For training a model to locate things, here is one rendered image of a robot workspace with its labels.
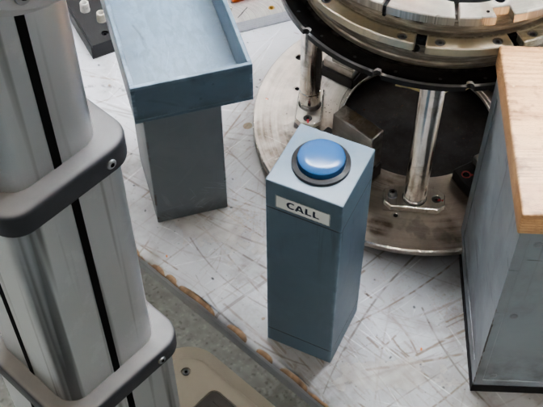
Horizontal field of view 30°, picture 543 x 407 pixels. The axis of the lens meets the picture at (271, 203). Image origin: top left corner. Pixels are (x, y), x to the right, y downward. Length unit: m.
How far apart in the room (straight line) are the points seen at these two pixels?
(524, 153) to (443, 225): 0.29
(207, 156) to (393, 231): 0.22
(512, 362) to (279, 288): 0.23
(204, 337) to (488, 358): 1.05
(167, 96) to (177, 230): 0.27
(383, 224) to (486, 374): 0.21
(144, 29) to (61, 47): 0.37
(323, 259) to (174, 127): 0.23
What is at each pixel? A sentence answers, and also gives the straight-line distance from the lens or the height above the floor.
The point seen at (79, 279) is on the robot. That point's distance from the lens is 0.75.
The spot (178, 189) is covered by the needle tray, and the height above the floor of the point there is 0.83.
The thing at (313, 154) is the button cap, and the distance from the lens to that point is 0.84.
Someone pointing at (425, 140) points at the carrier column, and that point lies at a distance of 1.03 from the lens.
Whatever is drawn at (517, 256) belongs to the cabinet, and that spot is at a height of 1.01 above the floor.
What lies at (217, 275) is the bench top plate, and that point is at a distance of 1.09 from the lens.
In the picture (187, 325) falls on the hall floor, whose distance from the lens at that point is 1.97.
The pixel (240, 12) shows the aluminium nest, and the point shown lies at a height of 0.80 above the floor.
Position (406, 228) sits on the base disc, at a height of 0.80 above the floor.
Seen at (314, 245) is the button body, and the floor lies 0.97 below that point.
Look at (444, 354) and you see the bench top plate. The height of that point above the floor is 0.78.
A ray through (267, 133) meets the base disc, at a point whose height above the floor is 0.80.
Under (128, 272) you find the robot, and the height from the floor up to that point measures 1.03.
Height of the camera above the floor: 1.68
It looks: 52 degrees down
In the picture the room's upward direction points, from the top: straight up
